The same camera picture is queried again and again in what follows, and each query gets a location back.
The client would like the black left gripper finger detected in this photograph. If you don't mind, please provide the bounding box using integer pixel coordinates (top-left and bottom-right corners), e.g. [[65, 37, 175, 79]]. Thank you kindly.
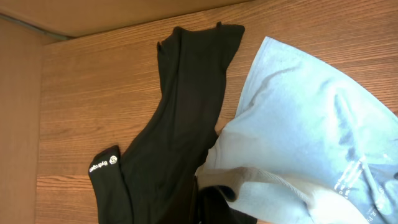
[[198, 187, 237, 224]]

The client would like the light blue t-shirt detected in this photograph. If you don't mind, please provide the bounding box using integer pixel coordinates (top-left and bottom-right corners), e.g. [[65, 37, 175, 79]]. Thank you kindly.
[[196, 37, 397, 223]]

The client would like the black shirt with logo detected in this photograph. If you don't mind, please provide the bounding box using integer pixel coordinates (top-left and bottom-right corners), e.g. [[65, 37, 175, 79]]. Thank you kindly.
[[88, 23, 256, 224]]

